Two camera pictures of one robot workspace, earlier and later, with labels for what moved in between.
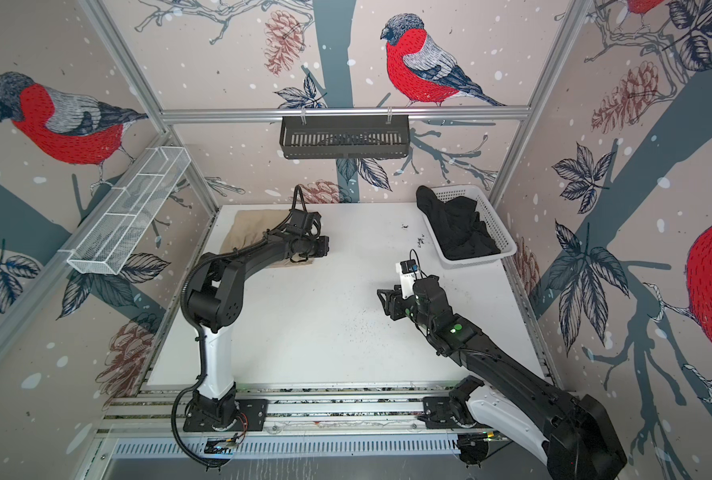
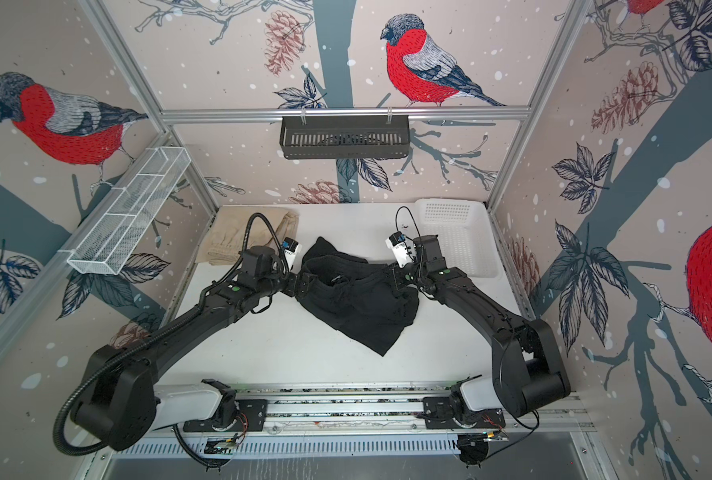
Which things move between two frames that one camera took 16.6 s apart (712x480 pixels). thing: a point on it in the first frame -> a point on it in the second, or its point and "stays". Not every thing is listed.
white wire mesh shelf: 129,209 stays
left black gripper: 324,247 -> 293,288
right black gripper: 395,300 -> 398,277
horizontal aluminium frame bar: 276,114 stays
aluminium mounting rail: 334,409 stays
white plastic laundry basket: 489,219 -> 468,239
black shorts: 460,230 -> 361,299
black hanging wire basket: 314,137 stays
